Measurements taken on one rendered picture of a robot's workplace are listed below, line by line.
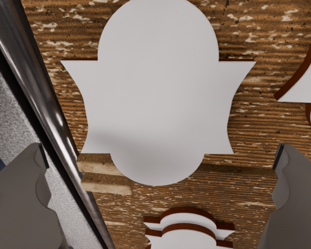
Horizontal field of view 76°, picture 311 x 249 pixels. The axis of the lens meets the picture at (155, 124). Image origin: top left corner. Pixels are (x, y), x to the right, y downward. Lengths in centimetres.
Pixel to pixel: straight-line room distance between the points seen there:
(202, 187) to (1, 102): 25
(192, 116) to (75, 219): 36
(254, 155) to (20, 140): 28
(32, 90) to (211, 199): 24
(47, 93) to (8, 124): 8
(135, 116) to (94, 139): 4
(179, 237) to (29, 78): 28
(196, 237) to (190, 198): 7
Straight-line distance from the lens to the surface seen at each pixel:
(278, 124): 20
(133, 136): 16
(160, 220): 33
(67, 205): 42
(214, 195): 27
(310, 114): 19
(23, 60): 23
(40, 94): 24
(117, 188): 23
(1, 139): 34
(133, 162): 18
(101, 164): 21
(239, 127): 19
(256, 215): 32
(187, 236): 33
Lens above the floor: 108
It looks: 51 degrees down
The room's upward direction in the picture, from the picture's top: 169 degrees counter-clockwise
